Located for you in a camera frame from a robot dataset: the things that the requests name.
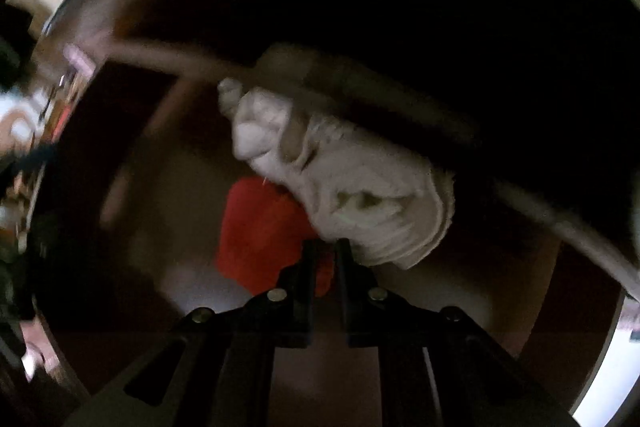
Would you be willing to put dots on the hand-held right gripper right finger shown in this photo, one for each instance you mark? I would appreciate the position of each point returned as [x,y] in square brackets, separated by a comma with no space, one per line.
[360,302]

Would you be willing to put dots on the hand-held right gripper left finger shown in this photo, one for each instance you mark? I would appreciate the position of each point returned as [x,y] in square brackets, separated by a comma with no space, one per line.
[295,302]

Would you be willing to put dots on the red underwear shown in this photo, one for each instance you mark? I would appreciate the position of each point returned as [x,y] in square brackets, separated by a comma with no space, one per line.
[260,227]

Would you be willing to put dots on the white underwear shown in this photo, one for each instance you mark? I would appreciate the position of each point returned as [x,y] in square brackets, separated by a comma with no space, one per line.
[360,187]

